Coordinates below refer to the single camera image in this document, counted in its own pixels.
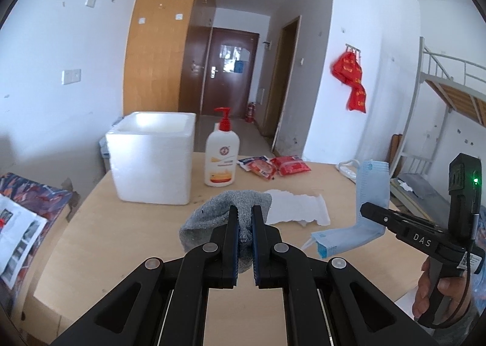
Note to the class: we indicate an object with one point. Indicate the metal wall hook rack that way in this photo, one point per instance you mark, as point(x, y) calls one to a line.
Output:
point(354, 47)

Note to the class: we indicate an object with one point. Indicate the newspaper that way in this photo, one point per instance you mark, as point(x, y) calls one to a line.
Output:
point(19, 232)

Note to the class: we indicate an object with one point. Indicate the person's right hand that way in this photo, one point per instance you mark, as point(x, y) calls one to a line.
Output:
point(450, 287)

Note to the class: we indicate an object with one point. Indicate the person's right forearm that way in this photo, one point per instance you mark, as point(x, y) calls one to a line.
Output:
point(469, 331)

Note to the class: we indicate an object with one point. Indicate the brown entrance door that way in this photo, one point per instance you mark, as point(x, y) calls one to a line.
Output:
point(227, 76)

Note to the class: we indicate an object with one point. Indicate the clear red snack packet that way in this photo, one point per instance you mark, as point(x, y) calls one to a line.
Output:
point(258, 167)

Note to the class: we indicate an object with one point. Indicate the grey cloth on bunk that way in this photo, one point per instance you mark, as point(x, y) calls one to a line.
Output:
point(425, 188)

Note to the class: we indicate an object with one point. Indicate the white tissue paper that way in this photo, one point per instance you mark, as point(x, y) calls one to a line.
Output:
point(300, 207)

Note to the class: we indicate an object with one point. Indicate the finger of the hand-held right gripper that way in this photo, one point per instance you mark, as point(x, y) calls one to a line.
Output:
point(379, 217)

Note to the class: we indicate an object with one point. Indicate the wooden wardrobe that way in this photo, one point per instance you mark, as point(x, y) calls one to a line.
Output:
point(159, 46)

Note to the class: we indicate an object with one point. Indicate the white lotion bottle red pump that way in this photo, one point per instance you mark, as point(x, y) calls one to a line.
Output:
point(220, 156)

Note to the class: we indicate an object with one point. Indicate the white green packet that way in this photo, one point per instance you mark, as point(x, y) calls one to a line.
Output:
point(306, 244)

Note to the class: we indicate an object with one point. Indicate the white double wall socket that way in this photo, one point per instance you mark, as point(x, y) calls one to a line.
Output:
point(71, 76)

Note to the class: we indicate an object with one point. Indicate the blue face mask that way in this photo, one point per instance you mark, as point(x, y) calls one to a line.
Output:
point(374, 183)

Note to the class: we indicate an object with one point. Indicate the grey sock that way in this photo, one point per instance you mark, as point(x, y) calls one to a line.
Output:
point(212, 213)

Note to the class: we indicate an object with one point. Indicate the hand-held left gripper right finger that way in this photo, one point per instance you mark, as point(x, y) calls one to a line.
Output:
point(256, 232)

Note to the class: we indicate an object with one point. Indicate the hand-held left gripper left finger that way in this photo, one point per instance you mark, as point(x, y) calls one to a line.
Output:
point(234, 232)

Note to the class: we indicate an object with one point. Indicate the white metal bunk bed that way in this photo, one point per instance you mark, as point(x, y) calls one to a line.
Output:
point(455, 88)

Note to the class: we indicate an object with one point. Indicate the white remote control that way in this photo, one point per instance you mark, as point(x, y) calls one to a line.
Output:
point(347, 170)

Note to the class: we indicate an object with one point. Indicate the red fire extinguisher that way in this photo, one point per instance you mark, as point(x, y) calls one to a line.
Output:
point(250, 112)

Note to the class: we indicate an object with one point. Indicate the red plastic bag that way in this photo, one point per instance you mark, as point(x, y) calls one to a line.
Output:
point(357, 99)
point(347, 67)

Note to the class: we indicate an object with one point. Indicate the brown side door frame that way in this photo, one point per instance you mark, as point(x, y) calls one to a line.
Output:
point(277, 84)

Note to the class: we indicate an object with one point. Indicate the side table with patterned cloth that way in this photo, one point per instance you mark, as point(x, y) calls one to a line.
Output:
point(41, 194)

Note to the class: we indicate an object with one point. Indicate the white foam box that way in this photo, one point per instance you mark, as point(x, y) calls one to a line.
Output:
point(152, 164)

